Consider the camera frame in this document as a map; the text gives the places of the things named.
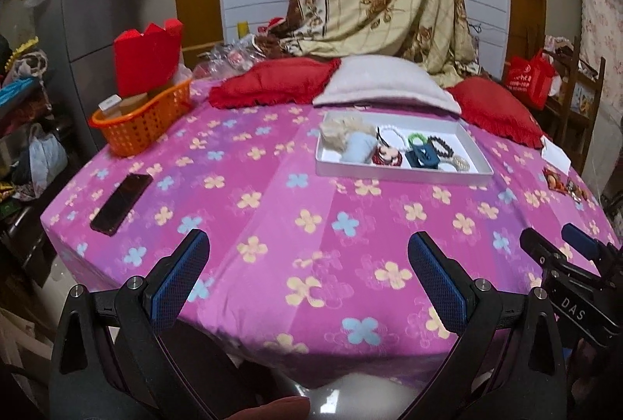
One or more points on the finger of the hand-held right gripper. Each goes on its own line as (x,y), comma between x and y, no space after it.
(538,247)
(581,239)

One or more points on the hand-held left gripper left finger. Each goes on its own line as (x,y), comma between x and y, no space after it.
(177,276)

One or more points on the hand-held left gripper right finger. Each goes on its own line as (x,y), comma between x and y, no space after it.
(440,281)

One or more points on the blue hair claw clip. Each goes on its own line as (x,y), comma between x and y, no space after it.
(421,157)

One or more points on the white shallow box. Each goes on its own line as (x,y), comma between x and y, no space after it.
(340,167)

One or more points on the light blue towel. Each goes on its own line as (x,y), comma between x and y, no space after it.
(357,148)

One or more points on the cream lace scrunchie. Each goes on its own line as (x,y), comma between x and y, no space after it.
(343,128)

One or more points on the person's left hand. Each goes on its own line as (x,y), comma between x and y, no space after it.
(272,409)

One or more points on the small snack packets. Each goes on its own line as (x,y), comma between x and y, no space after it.
(562,184)

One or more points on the white paper card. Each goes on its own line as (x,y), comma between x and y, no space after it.
(556,152)

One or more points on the black smartphone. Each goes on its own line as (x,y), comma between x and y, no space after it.
(121,203)

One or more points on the pink floral bedsheet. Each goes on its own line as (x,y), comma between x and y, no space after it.
(311,254)

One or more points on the red ruffled pillow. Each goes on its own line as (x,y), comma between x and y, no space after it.
(272,84)
(496,108)

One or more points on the wooden chair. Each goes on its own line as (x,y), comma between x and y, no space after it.
(577,94)

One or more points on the orange plastic basket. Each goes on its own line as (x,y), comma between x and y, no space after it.
(141,123)

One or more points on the red shopping bag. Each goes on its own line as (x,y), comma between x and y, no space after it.
(528,77)

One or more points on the white plastic bag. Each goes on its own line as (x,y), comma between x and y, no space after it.
(46,155)

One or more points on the small white box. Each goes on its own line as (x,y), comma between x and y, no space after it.
(111,102)

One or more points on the grey white pillow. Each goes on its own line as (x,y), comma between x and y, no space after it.
(384,86)

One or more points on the red paper box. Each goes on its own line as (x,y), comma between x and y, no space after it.
(146,60)

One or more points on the clear plastic bags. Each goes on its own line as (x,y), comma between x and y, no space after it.
(228,57)

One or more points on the pink floral curtain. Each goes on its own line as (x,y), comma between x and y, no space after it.
(603,6)

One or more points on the grey refrigerator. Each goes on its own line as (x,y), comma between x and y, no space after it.
(102,21)

